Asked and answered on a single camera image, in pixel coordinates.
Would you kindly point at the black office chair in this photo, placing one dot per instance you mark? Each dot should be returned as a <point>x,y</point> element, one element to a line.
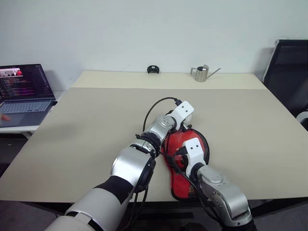
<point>288,77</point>

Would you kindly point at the white side table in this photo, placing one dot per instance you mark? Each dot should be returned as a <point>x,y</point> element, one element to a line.
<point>19,129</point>

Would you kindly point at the person's bare hand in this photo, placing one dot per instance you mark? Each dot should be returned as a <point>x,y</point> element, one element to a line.
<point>4,118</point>

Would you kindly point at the red mesh bag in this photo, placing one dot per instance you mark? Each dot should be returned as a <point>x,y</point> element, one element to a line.
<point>183,187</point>

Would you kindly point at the small black clamp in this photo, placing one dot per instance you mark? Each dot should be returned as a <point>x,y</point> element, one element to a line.
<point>153,69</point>

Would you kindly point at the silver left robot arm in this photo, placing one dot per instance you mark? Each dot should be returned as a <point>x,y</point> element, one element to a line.
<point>132,163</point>

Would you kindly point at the dark open laptop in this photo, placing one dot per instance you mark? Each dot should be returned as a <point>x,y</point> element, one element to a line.
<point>24,84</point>

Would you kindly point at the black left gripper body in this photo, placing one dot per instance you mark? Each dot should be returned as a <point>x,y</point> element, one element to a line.
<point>186,126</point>

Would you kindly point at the steel watering can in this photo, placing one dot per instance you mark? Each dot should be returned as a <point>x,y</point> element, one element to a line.
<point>201,74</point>

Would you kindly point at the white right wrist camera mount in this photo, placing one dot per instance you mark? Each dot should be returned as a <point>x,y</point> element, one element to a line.
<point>196,151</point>

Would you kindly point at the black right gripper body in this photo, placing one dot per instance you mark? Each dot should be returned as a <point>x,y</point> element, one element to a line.
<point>181,157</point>

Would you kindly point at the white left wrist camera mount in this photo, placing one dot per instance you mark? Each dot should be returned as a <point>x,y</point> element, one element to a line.
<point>184,110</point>

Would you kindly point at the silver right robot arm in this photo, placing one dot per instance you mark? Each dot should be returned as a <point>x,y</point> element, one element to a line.
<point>223,192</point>

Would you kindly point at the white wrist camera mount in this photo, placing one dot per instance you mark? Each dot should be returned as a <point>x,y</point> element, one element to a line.
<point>196,151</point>
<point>184,110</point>

